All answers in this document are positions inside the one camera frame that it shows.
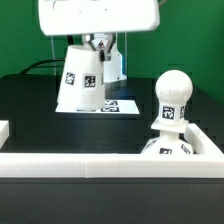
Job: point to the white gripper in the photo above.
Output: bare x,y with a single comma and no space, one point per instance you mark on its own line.
74,17

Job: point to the white U-shaped fence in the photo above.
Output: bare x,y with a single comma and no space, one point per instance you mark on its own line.
207,161

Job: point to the white marker sheet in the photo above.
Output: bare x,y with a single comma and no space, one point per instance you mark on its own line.
112,106

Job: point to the white lamp base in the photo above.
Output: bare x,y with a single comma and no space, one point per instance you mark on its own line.
168,142

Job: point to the white lamp bulb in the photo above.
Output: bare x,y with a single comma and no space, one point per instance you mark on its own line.
173,89

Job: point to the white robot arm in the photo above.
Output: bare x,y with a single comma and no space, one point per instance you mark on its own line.
98,17

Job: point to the white lamp shade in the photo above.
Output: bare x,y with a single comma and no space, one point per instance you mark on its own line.
82,83

